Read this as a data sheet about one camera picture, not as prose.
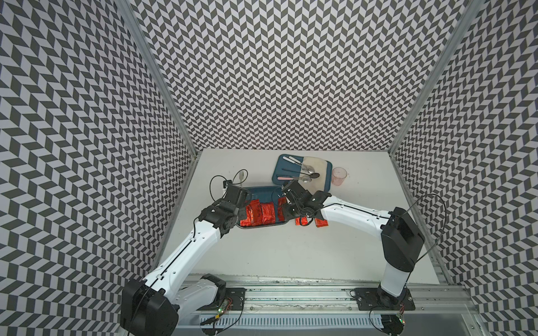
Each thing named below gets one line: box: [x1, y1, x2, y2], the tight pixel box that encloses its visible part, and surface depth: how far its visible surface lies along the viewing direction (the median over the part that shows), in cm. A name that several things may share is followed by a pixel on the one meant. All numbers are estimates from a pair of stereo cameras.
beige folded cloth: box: [297, 156, 328, 196], surface depth 113 cm
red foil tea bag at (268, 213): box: [261, 201, 277, 225], surface depth 87 cm
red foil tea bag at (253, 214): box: [239, 198, 263, 227], surface depth 85 cm
